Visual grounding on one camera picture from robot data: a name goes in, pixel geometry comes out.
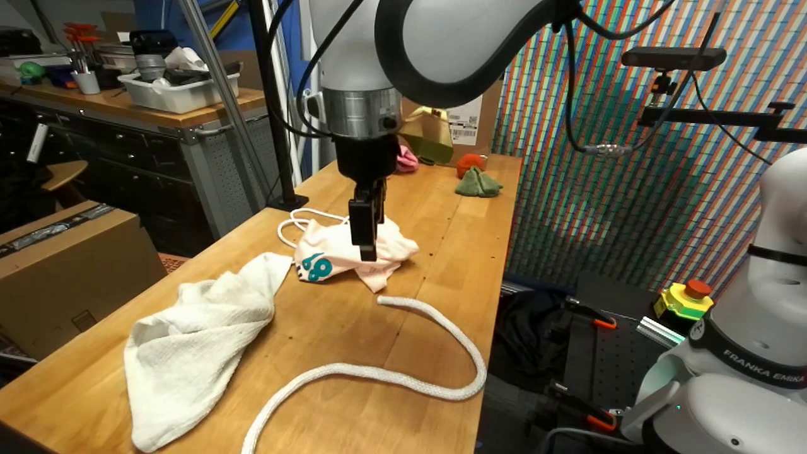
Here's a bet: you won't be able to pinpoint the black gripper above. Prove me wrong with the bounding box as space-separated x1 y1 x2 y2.
334 133 402 263

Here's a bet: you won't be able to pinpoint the cream drawstring bag teal print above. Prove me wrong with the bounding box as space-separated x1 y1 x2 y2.
276 207 421 294

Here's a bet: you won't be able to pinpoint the thick white rope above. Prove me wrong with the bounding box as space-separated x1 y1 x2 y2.
239 293 490 454

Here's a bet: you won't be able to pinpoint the white knit towel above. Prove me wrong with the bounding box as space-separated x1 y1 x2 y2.
122 250 295 454

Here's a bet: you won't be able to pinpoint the black vertical pole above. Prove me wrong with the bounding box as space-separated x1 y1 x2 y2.
239 0 310 211

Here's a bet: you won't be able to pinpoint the cardboard box with labels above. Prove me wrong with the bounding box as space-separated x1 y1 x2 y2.
398 78 507 159

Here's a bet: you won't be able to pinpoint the black duffel bag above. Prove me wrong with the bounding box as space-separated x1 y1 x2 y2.
494 285 584 389

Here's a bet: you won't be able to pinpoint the white plastic bin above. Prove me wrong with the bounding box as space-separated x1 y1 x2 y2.
117 66 243 116

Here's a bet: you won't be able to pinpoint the workbench with wooden top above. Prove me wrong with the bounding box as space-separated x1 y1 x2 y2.
0 78 280 255

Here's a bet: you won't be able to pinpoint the black orange clamp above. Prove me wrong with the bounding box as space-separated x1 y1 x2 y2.
551 381 625 435
565 298 620 332

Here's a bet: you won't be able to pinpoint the large brown cardboard box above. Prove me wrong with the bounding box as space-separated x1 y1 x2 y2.
0 198 173 362

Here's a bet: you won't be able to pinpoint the wooden stool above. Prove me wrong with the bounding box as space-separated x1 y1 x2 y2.
40 159 92 196

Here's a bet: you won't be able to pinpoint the white cup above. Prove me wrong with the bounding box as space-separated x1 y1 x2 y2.
73 68 105 95

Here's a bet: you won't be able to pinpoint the yellow red emergency stop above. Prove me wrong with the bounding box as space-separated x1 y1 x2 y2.
654 274 716 323

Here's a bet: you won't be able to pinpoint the white paper tag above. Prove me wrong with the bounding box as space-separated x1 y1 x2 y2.
25 123 52 165

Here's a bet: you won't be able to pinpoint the small green object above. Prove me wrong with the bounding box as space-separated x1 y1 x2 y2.
19 58 49 86

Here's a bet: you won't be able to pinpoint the aluminium extrusion rail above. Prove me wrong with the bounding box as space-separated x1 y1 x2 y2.
175 0 280 210

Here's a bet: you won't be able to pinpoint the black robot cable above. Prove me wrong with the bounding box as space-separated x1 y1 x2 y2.
266 0 685 159

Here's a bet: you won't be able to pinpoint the black stereo camera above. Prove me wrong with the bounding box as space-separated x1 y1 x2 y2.
618 46 730 73

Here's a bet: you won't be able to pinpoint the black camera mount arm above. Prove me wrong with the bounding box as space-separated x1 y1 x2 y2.
635 97 807 145

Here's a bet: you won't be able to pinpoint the black camera cable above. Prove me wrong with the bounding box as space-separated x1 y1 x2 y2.
687 68 779 172

